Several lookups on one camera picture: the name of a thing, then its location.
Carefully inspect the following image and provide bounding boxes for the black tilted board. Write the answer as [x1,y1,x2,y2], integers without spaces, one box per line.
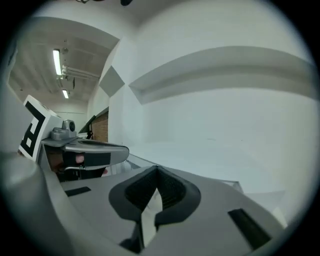
[78,114,97,134]

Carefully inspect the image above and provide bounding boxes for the white ceiling pipes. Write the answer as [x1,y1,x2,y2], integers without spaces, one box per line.
[61,64,100,81]

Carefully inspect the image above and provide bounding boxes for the red brick wall section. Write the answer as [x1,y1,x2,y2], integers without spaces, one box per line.
[91,111,109,143]

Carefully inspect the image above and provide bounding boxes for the grey square wall panel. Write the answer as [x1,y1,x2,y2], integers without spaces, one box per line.
[99,65,126,98]

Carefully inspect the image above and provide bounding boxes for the long fluorescent ceiling light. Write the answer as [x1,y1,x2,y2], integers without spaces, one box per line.
[52,49,63,76]

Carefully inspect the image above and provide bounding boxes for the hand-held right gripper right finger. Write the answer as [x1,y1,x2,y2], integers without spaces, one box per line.
[154,165,202,231]

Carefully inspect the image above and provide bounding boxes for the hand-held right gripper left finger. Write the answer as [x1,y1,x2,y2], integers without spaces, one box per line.
[108,165,159,254]

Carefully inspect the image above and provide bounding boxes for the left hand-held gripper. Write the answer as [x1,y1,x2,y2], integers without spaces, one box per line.
[17,94,130,181]

